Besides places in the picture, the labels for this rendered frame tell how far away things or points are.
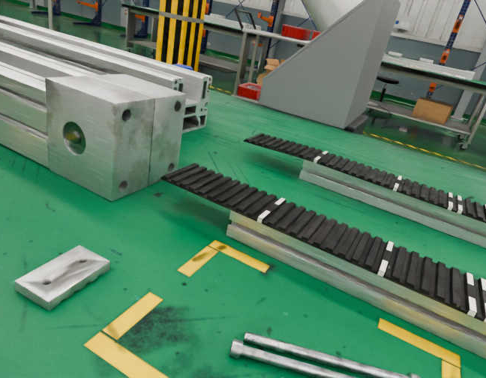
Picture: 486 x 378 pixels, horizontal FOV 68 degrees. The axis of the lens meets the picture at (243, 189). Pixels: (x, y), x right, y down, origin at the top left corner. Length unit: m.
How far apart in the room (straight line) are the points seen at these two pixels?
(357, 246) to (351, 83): 0.55
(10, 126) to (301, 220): 0.32
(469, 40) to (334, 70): 7.22
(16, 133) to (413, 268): 0.40
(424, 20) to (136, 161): 7.77
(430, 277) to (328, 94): 0.58
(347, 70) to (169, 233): 0.59
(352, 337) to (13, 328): 0.21
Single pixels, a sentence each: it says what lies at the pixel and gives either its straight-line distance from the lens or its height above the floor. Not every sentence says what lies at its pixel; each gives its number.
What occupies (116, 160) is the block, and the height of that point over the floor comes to 0.82.
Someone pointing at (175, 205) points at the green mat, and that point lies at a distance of 0.36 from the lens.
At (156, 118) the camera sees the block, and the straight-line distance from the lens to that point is 0.37.
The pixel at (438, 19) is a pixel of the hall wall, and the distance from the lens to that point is 8.01.
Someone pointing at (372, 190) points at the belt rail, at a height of 0.80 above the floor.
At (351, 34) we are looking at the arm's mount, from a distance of 0.82.
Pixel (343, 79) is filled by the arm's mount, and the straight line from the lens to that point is 0.82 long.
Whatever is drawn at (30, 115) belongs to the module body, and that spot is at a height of 0.83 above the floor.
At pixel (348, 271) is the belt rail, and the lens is 0.30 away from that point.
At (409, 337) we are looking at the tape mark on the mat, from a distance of 0.30.
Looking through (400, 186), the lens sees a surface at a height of 0.81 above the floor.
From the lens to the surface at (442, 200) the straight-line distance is 0.47.
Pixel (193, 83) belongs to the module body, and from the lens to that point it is 0.60.
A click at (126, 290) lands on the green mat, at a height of 0.78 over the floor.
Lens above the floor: 0.96
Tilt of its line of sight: 25 degrees down
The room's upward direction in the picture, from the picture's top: 12 degrees clockwise
